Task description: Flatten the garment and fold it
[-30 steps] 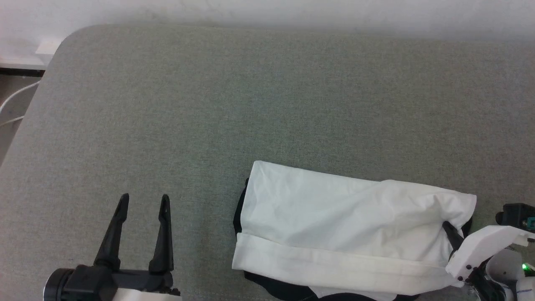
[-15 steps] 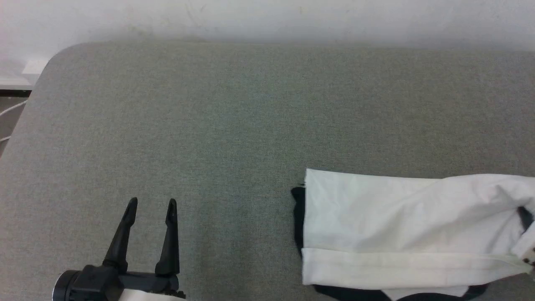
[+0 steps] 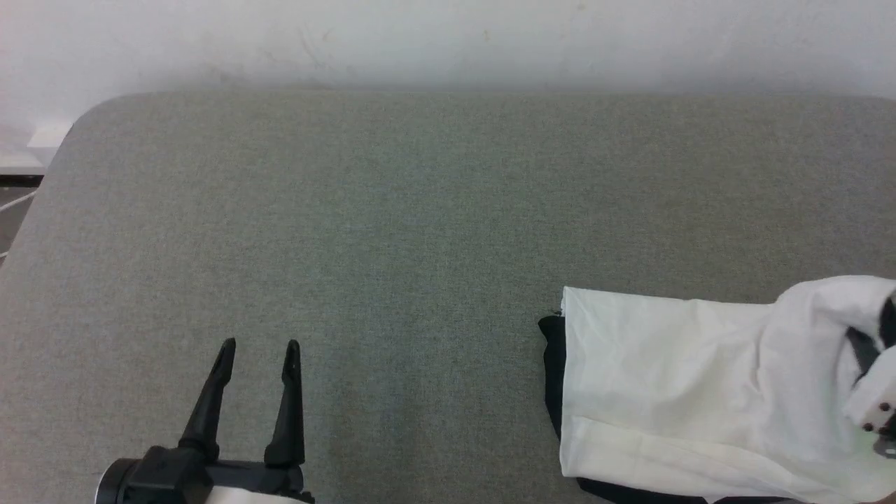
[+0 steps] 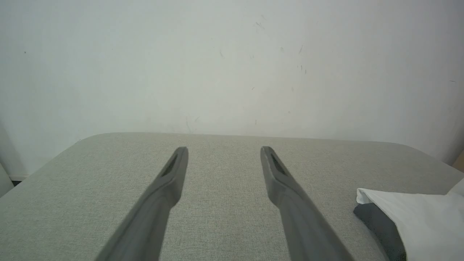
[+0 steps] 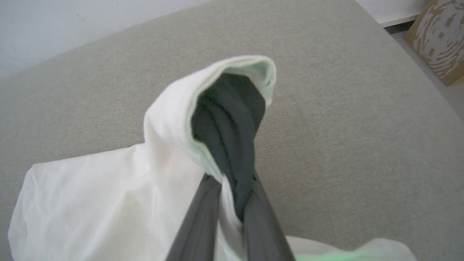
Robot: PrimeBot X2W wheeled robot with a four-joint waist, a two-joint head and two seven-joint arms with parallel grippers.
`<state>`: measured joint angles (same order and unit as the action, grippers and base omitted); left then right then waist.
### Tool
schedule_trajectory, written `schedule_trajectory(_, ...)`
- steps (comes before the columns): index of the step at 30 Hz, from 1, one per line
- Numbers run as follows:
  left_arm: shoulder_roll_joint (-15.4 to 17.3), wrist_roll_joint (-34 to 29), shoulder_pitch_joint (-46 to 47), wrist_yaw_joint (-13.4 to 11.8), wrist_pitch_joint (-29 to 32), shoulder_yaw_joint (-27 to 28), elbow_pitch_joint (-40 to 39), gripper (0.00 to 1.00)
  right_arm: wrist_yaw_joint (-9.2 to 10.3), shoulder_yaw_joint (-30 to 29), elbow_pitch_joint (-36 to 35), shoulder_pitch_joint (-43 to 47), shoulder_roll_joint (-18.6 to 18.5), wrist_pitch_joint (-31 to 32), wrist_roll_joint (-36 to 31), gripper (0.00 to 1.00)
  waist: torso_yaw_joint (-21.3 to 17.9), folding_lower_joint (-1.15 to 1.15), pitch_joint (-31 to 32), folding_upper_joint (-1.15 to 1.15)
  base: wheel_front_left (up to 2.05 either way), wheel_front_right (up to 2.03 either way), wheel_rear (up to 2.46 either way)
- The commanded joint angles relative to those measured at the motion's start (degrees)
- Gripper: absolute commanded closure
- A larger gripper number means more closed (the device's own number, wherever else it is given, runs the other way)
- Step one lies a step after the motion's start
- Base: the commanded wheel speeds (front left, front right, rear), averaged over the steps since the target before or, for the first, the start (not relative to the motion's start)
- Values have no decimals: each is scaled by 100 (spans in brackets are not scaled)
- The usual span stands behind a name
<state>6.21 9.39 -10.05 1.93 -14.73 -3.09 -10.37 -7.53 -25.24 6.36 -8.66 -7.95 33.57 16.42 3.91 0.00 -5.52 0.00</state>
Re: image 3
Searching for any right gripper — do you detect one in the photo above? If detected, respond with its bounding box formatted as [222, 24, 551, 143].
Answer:
[843, 295, 896, 460]

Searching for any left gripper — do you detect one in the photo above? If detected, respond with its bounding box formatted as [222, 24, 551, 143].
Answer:
[94, 337, 316, 504]

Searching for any black and white garment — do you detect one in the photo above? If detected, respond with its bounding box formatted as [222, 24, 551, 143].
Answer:
[538, 275, 896, 504]

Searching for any thin white cable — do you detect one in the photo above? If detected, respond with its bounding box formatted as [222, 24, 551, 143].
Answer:
[0, 190, 37, 215]

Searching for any white block by wall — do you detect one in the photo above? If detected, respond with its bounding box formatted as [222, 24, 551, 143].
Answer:
[27, 120, 75, 150]

